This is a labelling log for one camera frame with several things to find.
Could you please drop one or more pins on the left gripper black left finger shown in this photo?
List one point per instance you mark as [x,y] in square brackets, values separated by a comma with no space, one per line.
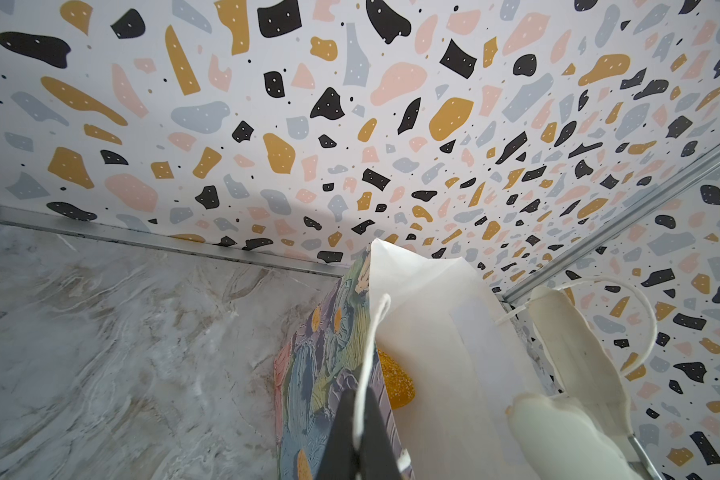
[340,460]

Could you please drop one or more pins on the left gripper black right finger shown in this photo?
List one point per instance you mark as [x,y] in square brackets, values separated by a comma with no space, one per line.
[375,456]

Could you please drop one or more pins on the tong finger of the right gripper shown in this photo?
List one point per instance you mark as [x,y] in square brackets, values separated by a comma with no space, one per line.
[560,440]
[589,378]

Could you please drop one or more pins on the large sesame bread loaf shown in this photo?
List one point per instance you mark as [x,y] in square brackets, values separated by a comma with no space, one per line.
[400,386]

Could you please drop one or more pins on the white floral paper bag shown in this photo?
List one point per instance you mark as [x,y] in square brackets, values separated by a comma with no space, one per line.
[468,356]

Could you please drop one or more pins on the right aluminium corner post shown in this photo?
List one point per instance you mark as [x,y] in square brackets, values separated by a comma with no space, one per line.
[650,201]

